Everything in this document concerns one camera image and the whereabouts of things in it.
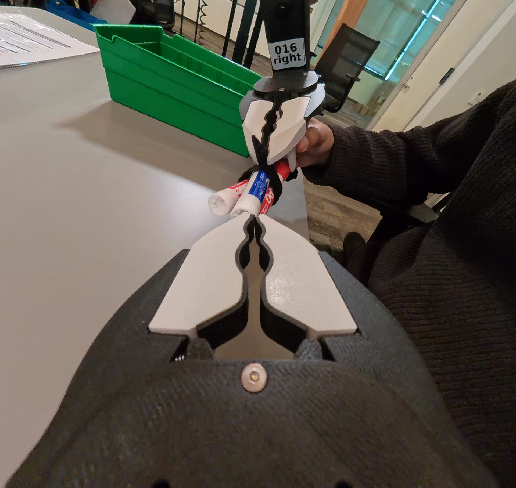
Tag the red dry erase marker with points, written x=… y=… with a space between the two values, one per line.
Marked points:
x=269 y=202
x=221 y=202

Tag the green plastic box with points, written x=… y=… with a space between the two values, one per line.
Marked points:
x=169 y=85

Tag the blue plastic bin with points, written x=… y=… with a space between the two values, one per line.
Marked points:
x=68 y=12

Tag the white door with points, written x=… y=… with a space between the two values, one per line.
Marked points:
x=443 y=45

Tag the blue dry erase marker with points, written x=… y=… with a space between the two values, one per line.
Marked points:
x=250 y=202

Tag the person's right forearm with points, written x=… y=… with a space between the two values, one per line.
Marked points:
x=383 y=161

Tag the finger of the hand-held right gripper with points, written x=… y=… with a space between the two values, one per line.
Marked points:
x=254 y=125
x=292 y=121

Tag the black mesh office chair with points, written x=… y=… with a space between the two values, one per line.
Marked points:
x=346 y=61

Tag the person's right hand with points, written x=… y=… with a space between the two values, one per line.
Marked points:
x=316 y=141

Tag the white printed paper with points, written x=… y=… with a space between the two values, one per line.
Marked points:
x=32 y=41

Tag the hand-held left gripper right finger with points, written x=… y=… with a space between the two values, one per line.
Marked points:
x=306 y=294

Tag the wooden pillar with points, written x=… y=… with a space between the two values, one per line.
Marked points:
x=358 y=4

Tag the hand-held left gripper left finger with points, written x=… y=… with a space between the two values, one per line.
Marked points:
x=201 y=290

